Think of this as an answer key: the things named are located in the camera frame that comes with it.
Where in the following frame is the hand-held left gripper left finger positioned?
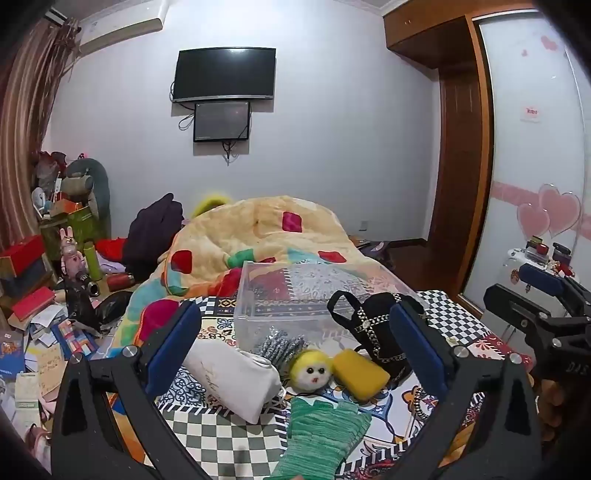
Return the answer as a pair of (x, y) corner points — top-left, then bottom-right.
(50, 301), (214, 480)

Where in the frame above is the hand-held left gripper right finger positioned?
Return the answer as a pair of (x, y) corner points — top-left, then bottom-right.
(364, 300), (542, 480)

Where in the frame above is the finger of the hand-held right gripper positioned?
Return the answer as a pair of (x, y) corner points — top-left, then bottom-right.
(484, 283), (561, 343)
(518, 263), (591, 319)

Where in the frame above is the black handbag with chain trim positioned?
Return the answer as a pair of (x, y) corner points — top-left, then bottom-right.
(327, 291), (426, 380)

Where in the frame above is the yellow sponge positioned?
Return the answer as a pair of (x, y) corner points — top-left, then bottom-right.
(332, 349), (391, 401)

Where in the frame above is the white drawstring pouch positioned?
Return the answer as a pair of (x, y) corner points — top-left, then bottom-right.
(184, 338), (288, 424)

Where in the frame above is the yellow-haired plush doll head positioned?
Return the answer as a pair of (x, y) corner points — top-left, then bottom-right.
(288, 349), (336, 394)

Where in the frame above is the clear plastic storage bin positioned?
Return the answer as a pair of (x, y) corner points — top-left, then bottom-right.
(233, 260), (419, 357)

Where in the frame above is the green knit glove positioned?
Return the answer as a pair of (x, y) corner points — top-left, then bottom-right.
(270, 396), (373, 480)

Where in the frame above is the person's right hand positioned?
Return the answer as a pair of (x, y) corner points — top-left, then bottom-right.
(530, 375), (573, 445)

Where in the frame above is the black plastic bag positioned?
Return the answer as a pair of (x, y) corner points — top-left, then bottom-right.
(98, 292), (133, 326)

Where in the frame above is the red thermos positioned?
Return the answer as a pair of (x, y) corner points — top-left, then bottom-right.
(106, 272), (136, 292)

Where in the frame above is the grey knit cloth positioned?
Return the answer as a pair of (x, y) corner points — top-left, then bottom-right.
(253, 336), (307, 365)

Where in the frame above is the dark purple clothing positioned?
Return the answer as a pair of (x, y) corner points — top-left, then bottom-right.
(122, 193), (186, 278)

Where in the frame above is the frosted sliding door with hearts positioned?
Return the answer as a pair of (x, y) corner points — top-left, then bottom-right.
(462, 8), (591, 320)

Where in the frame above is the red cloth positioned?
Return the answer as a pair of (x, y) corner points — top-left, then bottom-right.
(96, 237), (128, 262)

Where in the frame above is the green bottle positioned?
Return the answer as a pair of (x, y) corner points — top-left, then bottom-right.
(83, 242), (104, 282)

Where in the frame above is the patterned patchwork blanket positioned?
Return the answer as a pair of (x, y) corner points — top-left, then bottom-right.
(105, 288), (537, 480)

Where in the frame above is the pile of papers and books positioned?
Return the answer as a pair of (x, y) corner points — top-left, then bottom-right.
(0, 295), (114, 444)

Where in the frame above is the yellow quilt with coloured patches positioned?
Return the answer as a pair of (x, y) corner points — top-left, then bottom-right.
(111, 196), (419, 344)

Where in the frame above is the pink rabbit toy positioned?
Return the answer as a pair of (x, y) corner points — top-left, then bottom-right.
(58, 226), (87, 278)

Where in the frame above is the red book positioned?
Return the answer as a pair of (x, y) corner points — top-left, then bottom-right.
(11, 286), (57, 320)

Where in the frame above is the yellow-green fluffy plush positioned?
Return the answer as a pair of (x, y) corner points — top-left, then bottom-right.
(191, 193), (237, 219)

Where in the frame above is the green cardboard box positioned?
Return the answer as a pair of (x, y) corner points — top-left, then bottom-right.
(40, 205), (100, 252)

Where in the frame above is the wooden wardrobe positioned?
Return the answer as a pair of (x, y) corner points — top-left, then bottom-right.
(382, 0), (494, 320)

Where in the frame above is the red box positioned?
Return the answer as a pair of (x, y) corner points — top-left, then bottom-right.
(0, 234), (48, 274)

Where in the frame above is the grey plush toy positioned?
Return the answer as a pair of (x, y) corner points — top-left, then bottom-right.
(61, 158), (112, 237)

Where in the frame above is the brown striped curtain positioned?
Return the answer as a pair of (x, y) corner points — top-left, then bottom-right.
(0, 21), (80, 243)

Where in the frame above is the white air conditioner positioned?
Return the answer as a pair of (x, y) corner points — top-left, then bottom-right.
(44, 0), (169, 57)

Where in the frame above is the small black wall monitor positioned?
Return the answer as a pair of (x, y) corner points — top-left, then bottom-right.
(193, 100), (252, 143)

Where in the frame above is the large black wall television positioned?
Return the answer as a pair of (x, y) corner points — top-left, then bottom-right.
(172, 47), (277, 103)

